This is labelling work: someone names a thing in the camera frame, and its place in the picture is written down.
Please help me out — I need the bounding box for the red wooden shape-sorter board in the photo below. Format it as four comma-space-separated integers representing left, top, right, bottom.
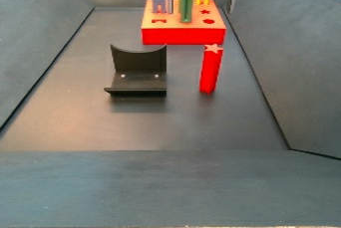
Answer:
142, 0, 226, 45

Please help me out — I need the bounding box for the red star-profile block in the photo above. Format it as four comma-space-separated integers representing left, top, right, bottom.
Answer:
199, 44, 223, 94

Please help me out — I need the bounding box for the black curved plastic holder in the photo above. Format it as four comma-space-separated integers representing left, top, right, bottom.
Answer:
104, 46, 167, 96

